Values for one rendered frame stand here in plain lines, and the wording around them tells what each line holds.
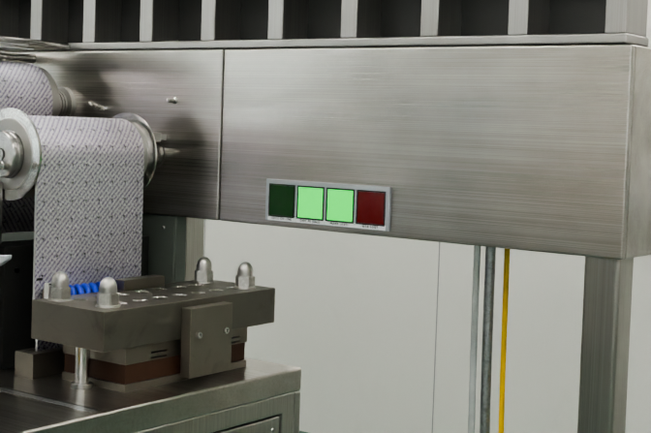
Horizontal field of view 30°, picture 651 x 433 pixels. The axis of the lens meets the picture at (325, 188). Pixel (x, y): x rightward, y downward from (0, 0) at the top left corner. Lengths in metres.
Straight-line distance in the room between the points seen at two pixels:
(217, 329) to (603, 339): 0.61
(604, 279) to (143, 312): 0.71
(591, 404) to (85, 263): 0.84
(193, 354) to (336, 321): 2.98
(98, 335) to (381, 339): 3.02
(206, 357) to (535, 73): 0.68
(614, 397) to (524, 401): 2.55
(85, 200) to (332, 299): 2.93
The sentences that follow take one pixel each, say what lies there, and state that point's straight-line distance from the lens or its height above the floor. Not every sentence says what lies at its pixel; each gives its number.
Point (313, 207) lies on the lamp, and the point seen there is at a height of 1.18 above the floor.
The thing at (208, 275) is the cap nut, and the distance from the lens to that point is 2.14.
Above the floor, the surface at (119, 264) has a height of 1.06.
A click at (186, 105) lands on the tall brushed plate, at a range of 2.18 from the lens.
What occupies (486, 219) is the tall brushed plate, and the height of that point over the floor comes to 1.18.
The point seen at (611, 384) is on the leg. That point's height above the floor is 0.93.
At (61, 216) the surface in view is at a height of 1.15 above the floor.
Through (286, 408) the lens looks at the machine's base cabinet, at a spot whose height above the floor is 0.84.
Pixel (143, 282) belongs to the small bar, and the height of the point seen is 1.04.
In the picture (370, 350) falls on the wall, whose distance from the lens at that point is 4.81.
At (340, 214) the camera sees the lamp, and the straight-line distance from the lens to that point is 1.96.
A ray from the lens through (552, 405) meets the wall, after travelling 4.45.
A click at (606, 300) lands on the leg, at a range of 1.93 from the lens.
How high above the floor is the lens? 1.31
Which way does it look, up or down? 3 degrees down
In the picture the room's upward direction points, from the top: 2 degrees clockwise
